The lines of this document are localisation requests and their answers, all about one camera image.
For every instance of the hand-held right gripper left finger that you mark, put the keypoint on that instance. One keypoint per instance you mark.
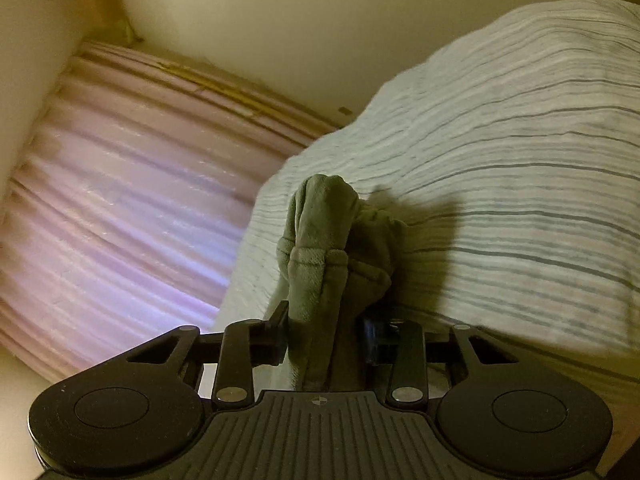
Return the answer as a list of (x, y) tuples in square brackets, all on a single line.
[(272, 335)]

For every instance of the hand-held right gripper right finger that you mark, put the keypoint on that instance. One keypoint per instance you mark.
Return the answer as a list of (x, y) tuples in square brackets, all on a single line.
[(372, 340)]

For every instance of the olive green velvet pants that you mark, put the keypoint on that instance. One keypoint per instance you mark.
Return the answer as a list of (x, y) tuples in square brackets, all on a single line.
[(320, 240)]

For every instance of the pink curtain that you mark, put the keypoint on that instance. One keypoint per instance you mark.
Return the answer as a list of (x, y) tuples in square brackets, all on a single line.
[(125, 185)]

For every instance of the striped white bed cover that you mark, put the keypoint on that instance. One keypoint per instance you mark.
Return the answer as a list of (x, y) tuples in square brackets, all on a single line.
[(500, 160)]

